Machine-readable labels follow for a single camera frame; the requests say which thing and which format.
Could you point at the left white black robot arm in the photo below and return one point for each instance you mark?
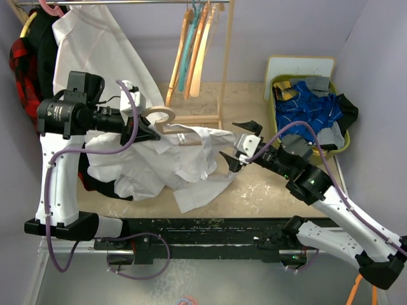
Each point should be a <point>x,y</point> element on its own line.
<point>63,122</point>

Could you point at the wooden hanger leftmost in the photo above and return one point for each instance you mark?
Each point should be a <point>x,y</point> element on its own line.
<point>187,20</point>

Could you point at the red black plaid shirt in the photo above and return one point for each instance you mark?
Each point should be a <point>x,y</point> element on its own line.
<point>23,62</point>

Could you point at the blue shirt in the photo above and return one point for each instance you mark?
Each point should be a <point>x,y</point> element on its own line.
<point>321,113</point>

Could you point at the black cloth in basket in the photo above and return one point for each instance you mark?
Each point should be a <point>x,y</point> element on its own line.
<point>343,112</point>

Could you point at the wooden clothes rack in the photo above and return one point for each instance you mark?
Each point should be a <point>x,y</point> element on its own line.
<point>17,7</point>

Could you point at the olive green laundry basket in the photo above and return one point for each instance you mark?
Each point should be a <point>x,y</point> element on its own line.
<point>272,115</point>

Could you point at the pink hanger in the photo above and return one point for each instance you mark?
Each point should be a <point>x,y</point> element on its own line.
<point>55,11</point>

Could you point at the white shirt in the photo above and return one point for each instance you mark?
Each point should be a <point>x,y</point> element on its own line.
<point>90,40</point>
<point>184,162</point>

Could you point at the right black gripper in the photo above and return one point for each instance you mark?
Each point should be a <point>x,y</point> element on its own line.
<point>234,163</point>

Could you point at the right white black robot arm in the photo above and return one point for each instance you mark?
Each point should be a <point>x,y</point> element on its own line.
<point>378,253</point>

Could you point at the white board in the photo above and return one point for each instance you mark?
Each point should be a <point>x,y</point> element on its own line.
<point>296,65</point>

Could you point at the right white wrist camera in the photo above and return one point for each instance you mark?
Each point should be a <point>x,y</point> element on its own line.
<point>246,146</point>

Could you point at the yellow hanger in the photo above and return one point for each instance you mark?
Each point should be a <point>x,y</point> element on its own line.
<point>27,24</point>

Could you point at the teal hanger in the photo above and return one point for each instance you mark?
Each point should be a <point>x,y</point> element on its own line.
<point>185,60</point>

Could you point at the grey cloth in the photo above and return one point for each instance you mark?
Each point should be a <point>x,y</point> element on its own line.
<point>318,83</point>

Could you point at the wooden hanger middle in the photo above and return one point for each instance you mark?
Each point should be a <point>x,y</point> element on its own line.
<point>196,44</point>

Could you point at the light wooden hanger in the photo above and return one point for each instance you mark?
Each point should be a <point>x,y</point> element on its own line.
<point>161,117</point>

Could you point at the wooden hanger rightmost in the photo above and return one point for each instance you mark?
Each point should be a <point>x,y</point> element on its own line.
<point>207,34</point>

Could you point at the orange hanger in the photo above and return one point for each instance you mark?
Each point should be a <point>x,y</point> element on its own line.
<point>374,296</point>

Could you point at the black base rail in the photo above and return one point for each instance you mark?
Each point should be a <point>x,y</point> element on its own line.
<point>214,238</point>

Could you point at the hanging white shirt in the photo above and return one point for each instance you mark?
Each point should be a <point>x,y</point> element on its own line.
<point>90,40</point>

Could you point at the yellow black cloth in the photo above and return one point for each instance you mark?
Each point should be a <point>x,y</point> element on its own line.
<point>284,91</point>

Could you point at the hanging black shirt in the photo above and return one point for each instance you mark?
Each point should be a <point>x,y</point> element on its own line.
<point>45,48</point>

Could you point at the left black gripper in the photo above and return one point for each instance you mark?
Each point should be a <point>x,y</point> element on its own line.
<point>144,131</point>

